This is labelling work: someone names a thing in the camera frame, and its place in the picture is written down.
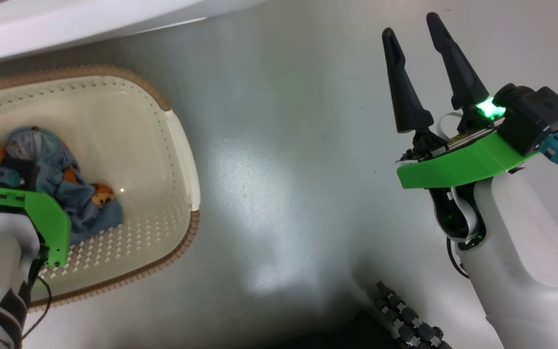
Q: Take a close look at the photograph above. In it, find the cream perforated laundry basket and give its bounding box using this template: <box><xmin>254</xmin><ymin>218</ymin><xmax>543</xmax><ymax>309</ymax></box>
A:
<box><xmin>0</xmin><ymin>64</ymin><xmax>201</xmax><ymax>312</ymax></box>

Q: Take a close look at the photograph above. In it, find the black roller base wheel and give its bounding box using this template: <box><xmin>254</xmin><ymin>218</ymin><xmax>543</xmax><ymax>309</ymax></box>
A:
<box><xmin>352</xmin><ymin>280</ymin><xmax>454</xmax><ymax>349</ymax></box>

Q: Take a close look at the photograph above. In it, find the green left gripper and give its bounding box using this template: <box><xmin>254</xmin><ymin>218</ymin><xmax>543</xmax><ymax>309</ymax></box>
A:
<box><xmin>0</xmin><ymin>187</ymin><xmax>72</xmax><ymax>268</ymax></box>

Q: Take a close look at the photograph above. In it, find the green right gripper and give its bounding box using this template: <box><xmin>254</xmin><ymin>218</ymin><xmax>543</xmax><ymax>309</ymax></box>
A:
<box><xmin>382</xmin><ymin>12</ymin><xmax>541</xmax><ymax>190</ymax></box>

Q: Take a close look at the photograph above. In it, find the blue garment with cream collar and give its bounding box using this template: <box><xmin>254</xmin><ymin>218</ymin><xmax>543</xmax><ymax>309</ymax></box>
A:
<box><xmin>0</xmin><ymin>126</ymin><xmax>124</xmax><ymax>248</ymax></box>

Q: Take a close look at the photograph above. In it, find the white front-load washing machine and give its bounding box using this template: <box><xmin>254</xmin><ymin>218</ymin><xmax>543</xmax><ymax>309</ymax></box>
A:
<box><xmin>0</xmin><ymin>0</ymin><xmax>265</xmax><ymax>68</ymax></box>

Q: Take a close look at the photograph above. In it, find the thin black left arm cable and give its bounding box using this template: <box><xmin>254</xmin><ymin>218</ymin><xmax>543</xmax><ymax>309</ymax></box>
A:
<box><xmin>21</xmin><ymin>245</ymin><xmax>53</xmax><ymax>340</ymax></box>

